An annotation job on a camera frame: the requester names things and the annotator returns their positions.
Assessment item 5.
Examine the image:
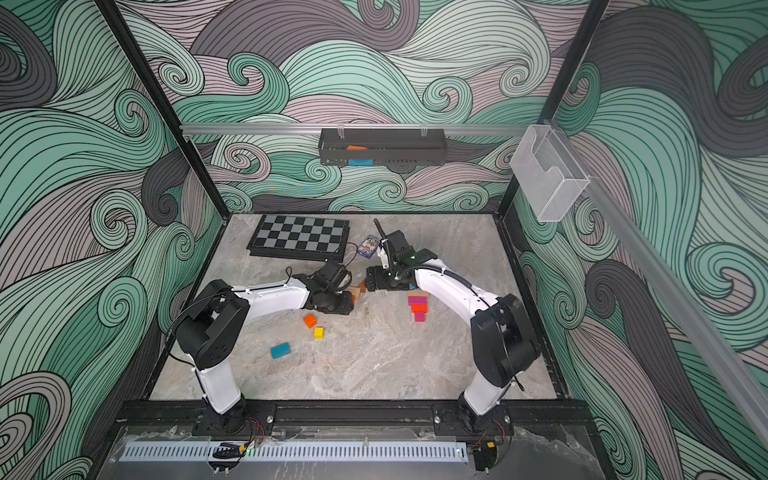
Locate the aluminium rail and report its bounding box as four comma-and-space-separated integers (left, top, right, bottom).
544, 120, 767, 445
180, 122, 528, 137

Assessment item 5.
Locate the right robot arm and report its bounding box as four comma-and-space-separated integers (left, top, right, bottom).
365, 220, 540, 432

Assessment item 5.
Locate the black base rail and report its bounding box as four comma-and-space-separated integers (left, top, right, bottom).
117, 399, 592, 438

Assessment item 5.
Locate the orange cube block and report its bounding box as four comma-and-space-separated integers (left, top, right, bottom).
303, 314, 317, 329

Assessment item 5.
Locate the black wall tray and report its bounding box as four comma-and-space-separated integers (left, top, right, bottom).
318, 128, 448, 169

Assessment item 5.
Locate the teal small block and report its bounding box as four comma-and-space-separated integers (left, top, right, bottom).
270, 342, 291, 359

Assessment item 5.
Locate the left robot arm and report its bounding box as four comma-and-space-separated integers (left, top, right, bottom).
171, 268, 354, 421

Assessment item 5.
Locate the aluminium back rail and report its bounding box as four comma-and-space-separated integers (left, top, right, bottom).
180, 122, 528, 137

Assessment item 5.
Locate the white slotted cable duct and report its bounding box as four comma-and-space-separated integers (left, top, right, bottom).
117, 440, 469, 463

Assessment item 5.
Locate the black grey chessboard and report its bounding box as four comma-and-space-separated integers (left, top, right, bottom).
247, 214, 350, 262

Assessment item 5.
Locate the aluminium right rail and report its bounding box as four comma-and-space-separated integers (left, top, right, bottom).
544, 120, 767, 445

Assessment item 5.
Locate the blue playing card box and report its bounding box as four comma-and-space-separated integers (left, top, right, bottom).
357, 236, 381, 259

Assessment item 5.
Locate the clear plastic wall box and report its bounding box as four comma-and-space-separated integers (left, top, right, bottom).
510, 124, 590, 223

